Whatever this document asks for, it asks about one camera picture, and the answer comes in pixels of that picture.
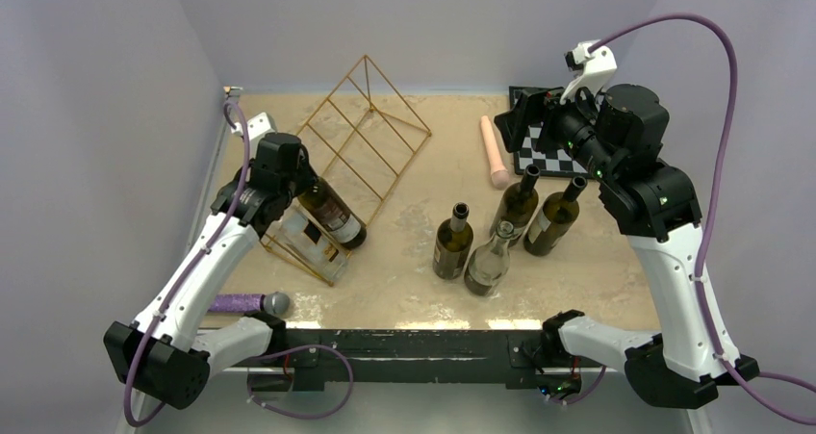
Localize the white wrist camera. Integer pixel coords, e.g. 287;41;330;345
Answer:
559;39;618;105
247;112;278;145

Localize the dark green wine bottle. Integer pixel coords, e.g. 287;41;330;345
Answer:
298;176;368;250

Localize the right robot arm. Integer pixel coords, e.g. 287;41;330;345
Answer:
495;84;759;409

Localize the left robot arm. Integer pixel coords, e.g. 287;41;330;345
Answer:
103;132;314;409

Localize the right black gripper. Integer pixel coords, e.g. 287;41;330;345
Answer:
496;74;620;183

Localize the purple glitter microphone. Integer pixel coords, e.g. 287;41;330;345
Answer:
208;292;292;316

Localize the dark green bottle rear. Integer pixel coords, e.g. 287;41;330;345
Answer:
490;165;540;247

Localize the dark green bottle right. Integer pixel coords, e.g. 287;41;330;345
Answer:
523;176;588;257

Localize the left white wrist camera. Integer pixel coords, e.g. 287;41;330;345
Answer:
247;112;278;145

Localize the clear brown-tinted bottle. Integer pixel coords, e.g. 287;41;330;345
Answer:
464;220;514;296

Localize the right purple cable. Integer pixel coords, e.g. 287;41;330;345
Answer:
589;13;816;426

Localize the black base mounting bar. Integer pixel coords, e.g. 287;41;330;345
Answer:
226;327;607;395

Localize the pink cylindrical handle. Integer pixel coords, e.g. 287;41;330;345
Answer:
479;115;510;190

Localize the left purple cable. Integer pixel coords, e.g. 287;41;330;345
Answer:
122;99;251;429

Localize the clear glass liquor bottle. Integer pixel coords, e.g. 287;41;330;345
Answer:
278;208;347;286

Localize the gold wire wine rack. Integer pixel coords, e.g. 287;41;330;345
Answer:
258;54;433;288

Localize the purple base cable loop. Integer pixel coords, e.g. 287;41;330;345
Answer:
244;345;355;420

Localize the black white chessboard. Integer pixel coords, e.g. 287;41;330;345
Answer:
508;86;600;180

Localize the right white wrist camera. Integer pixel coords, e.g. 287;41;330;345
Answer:
559;39;618;105

